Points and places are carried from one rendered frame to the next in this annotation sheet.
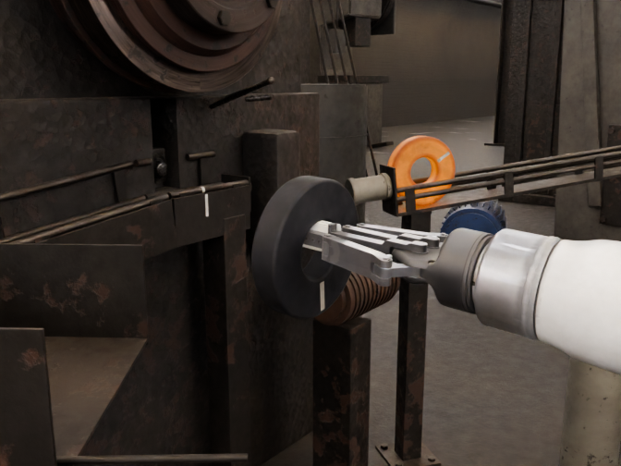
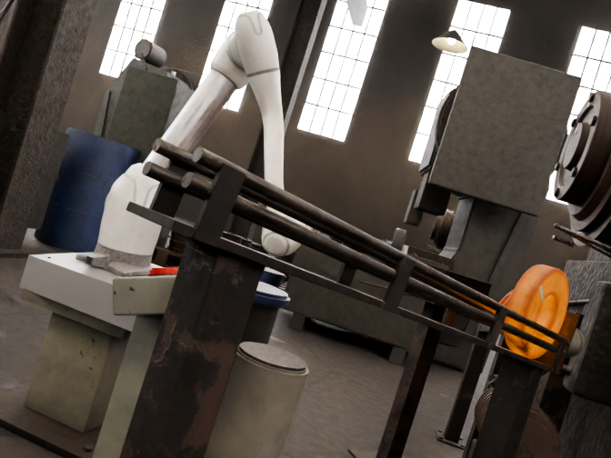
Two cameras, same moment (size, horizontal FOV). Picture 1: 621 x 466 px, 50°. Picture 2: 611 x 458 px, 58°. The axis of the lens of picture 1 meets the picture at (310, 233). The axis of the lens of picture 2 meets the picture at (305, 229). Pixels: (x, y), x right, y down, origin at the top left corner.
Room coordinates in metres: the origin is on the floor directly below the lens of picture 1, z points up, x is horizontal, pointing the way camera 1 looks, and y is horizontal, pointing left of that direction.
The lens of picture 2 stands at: (2.11, -1.02, 0.73)
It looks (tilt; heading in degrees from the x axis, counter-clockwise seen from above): 1 degrees down; 154
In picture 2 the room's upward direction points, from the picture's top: 18 degrees clockwise
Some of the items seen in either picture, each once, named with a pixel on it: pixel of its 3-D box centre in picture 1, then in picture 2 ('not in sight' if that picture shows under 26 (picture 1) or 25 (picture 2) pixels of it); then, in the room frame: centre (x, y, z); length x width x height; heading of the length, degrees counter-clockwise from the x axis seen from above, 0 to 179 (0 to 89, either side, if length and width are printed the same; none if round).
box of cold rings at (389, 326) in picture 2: not in sight; (362, 286); (-1.41, 1.34, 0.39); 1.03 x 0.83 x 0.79; 57
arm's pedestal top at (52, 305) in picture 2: not in sight; (107, 306); (0.49, -0.74, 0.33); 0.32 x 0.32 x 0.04; 50
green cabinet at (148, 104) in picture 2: not in sight; (146, 170); (-2.77, -0.20, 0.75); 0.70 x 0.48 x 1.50; 143
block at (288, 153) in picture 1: (270, 188); (609, 343); (1.39, 0.08, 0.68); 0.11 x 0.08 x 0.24; 53
